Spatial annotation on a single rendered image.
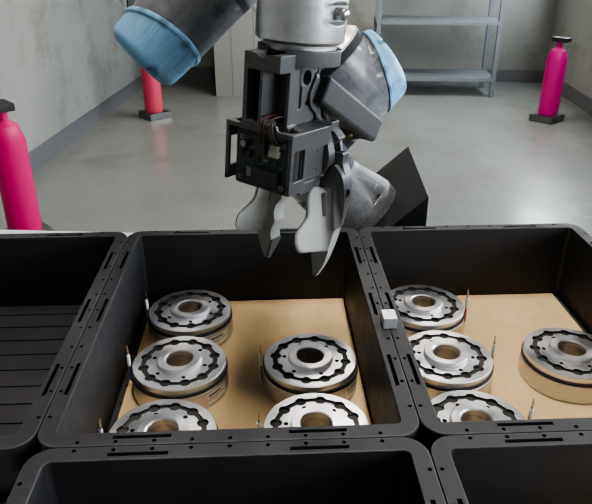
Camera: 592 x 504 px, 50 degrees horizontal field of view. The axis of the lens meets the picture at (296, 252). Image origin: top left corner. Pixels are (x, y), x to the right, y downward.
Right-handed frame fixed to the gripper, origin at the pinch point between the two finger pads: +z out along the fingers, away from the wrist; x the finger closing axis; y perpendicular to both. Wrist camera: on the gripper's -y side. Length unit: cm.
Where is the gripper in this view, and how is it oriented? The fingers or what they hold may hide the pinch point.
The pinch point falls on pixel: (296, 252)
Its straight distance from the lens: 63.7
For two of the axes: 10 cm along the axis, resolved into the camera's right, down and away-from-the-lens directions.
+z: -0.8, 9.0, 4.2
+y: -5.8, 3.1, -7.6
